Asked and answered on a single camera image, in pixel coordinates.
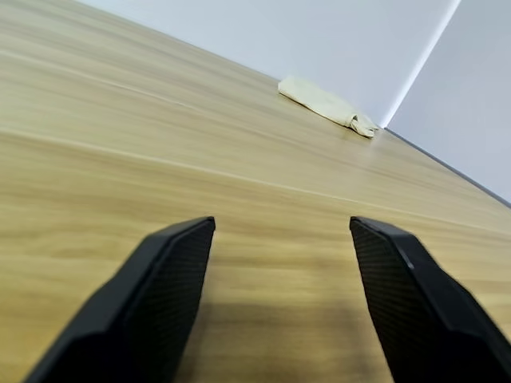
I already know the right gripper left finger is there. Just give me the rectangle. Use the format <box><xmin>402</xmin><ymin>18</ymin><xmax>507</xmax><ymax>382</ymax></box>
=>
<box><xmin>23</xmin><ymin>215</ymin><xmax>216</xmax><ymax>383</ymax></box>

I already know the folded cream T-shirt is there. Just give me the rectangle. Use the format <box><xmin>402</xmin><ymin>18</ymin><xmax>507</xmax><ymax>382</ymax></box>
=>
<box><xmin>277</xmin><ymin>76</ymin><xmax>381</xmax><ymax>139</ymax></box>

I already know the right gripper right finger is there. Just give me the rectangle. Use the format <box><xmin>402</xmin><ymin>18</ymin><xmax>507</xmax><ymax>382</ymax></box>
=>
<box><xmin>349</xmin><ymin>215</ymin><xmax>511</xmax><ymax>383</ymax></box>

